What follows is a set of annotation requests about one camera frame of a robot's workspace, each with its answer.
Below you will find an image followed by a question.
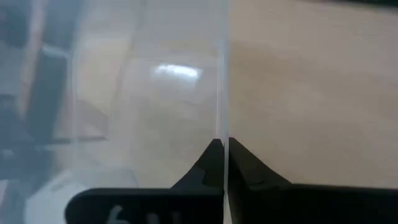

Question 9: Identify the clear plastic basket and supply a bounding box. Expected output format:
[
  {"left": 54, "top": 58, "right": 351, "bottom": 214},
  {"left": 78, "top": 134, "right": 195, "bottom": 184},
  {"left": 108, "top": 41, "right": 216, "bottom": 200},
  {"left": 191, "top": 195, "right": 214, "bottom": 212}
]
[{"left": 0, "top": 0, "right": 231, "bottom": 224}]

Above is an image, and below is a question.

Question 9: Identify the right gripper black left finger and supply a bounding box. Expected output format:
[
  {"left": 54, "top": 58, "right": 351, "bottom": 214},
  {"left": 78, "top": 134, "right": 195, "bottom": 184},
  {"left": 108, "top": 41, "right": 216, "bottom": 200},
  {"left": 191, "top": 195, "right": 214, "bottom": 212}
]
[{"left": 64, "top": 138, "right": 224, "bottom": 224}]

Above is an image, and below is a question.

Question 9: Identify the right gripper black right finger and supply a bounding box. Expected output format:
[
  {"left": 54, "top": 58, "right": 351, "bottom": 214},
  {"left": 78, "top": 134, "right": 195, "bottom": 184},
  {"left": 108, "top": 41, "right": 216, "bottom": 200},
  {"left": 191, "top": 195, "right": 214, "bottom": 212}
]
[{"left": 229, "top": 137, "right": 398, "bottom": 224}]

